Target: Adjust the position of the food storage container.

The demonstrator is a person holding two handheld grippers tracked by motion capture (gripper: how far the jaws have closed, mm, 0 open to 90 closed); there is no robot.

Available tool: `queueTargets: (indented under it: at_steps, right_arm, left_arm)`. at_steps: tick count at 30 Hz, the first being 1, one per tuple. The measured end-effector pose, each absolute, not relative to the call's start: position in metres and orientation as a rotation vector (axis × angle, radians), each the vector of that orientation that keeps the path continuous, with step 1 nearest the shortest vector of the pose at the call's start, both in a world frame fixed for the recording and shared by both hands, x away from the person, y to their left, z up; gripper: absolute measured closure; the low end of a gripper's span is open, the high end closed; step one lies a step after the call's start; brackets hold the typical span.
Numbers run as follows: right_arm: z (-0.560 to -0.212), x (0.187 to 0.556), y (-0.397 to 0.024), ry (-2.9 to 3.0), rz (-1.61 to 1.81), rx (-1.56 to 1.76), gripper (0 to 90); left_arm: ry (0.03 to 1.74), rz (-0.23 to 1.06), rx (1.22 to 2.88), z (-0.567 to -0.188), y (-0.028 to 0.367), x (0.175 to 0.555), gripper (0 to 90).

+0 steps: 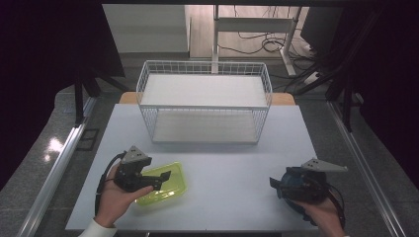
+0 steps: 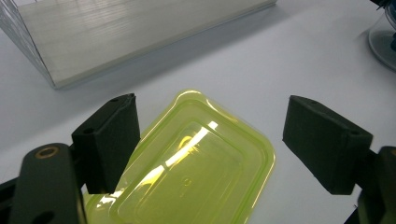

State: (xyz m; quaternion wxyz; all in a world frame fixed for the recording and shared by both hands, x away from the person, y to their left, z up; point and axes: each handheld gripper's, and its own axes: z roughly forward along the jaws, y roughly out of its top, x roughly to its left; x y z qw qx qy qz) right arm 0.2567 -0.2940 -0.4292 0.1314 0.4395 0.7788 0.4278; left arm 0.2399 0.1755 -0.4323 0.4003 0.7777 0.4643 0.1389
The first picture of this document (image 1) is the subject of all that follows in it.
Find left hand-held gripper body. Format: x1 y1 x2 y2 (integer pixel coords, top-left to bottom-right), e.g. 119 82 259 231
113 144 153 194

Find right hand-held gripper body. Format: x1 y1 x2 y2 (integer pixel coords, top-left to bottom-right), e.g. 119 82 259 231
279 158 349 203

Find green plastic food container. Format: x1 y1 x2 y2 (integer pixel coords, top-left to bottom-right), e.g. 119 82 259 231
134 161 189 207

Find round dark blue food container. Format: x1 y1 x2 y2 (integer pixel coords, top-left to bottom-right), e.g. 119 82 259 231
280 166 330 222

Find white wire rack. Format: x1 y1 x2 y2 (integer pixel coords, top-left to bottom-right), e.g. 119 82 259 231
135 59 274 145

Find person's right hand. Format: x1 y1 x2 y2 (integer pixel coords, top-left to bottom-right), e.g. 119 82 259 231
290 197 346 232

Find person's left hand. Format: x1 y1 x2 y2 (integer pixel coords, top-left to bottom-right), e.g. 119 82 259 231
94 163 155 229

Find wooden table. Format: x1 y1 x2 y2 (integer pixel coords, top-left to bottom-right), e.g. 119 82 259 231
118 91 296 107

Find black metal stand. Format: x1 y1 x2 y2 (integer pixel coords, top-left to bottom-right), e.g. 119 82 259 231
285 9 384 133
72 63 130 128

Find white power strip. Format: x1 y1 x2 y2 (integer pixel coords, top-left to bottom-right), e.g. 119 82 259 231
303 70 321 86

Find dark curtain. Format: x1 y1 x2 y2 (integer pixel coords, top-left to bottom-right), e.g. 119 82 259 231
340 0 419 182

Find left hand-held gripper black cable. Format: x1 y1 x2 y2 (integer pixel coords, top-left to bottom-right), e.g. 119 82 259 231
94 151 128 216

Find hand-held gripper black cable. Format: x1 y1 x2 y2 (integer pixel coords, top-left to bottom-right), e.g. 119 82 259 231
325 183 347 230
94 151 128 216

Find right hand-held gripper black cable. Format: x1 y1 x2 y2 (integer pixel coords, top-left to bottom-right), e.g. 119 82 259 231
325 183 347 230

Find aluminium rail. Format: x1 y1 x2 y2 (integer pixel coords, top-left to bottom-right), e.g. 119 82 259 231
15 96 99 237
327 100 408 237

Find black floor cables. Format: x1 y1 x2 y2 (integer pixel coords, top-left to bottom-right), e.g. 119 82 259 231
216 5 319 61

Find white metal desk frame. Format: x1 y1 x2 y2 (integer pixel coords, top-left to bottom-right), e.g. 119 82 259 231
211 4 303 77

